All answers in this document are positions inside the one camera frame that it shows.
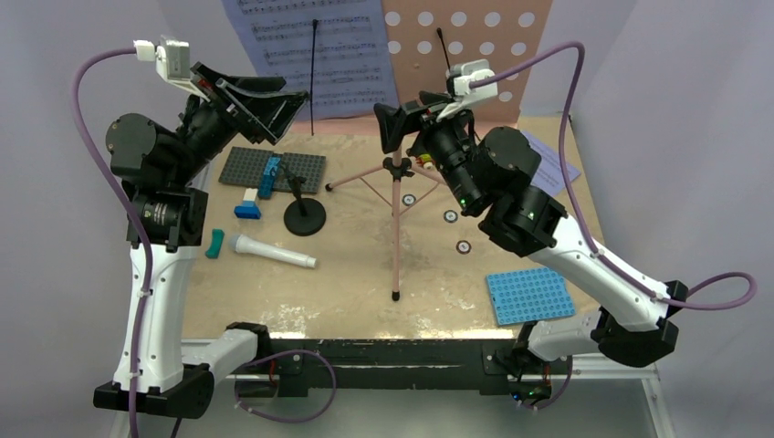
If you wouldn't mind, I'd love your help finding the orange black poker chip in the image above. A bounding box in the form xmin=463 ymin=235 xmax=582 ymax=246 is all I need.
xmin=455 ymin=240 xmax=472 ymax=255

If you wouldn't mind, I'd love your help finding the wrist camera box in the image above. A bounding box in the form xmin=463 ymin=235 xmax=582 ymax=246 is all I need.
xmin=132 ymin=36 xmax=206 ymax=99
xmin=437 ymin=58 xmax=498 ymax=120

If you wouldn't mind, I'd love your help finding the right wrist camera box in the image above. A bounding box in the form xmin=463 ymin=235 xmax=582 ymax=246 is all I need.
xmin=437 ymin=58 xmax=498 ymax=120

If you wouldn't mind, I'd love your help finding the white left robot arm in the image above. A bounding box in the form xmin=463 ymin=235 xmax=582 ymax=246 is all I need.
xmin=93 ymin=63 xmax=309 ymax=419

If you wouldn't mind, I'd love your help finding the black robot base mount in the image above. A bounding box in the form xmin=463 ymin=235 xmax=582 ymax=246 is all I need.
xmin=236 ymin=339 xmax=573 ymax=397

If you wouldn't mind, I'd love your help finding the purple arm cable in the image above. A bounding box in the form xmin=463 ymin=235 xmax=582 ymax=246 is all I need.
xmin=70 ymin=47 xmax=338 ymax=438
xmin=471 ymin=40 xmax=758 ymax=312

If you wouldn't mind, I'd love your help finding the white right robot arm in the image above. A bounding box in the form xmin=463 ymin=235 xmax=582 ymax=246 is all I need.
xmin=373 ymin=93 xmax=687 ymax=371

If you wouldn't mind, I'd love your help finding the blue poker chip near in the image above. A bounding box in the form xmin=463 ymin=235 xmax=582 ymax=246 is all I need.
xmin=444 ymin=210 xmax=458 ymax=224

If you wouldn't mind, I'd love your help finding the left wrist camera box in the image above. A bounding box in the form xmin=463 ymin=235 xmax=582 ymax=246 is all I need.
xmin=132 ymin=36 xmax=206 ymax=99

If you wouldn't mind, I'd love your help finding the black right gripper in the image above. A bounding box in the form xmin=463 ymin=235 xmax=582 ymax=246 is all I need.
xmin=373 ymin=90 xmax=481 ymax=214

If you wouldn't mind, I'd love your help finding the colourful brick toy car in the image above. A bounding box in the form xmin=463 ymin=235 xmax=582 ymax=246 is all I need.
xmin=416 ymin=154 xmax=434 ymax=170

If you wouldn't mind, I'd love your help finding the blue brick column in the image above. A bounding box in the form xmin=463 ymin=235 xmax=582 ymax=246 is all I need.
xmin=257 ymin=156 xmax=282 ymax=199

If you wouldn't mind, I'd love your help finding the white microphone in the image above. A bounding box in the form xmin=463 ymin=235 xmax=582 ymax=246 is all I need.
xmin=229 ymin=235 xmax=317 ymax=268

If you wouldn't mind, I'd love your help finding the pink music stand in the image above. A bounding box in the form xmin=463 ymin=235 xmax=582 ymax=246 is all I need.
xmin=326 ymin=1 xmax=552 ymax=301

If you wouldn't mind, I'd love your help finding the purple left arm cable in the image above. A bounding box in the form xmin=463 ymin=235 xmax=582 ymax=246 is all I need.
xmin=70 ymin=47 xmax=338 ymax=438

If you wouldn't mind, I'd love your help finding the blue and white brick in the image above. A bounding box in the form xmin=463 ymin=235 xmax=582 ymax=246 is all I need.
xmin=234 ymin=188 xmax=262 ymax=220

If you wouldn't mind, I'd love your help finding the dark grey building baseplate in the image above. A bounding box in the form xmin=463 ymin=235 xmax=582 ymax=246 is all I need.
xmin=218 ymin=146 xmax=328 ymax=196

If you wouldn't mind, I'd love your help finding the blue poker chip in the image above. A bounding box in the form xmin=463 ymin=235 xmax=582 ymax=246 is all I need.
xmin=444 ymin=210 xmax=458 ymax=224
xmin=402 ymin=193 xmax=416 ymax=206

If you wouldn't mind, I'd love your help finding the black microphone stand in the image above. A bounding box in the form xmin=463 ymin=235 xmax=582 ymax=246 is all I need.
xmin=279 ymin=163 xmax=327 ymax=236

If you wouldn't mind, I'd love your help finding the light blue building baseplate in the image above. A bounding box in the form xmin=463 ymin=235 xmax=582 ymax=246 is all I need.
xmin=486 ymin=267 xmax=576 ymax=327

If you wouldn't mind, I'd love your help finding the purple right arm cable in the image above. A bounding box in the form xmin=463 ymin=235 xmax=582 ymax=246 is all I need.
xmin=471 ymin=40 xmax=758 ymax=312

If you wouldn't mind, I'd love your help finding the blue poker chip far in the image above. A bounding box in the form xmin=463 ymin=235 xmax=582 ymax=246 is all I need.
xmin=402 ymin=193 xmax=416 ymax=206

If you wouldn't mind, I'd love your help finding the teal arch block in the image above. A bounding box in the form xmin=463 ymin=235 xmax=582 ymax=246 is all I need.
xmin=204 ymin=228 xmax=225 ymax=259

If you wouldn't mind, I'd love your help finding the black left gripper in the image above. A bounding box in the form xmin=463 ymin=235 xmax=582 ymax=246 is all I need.
xmin=168 ymin=62 xmax=307 ymax=187

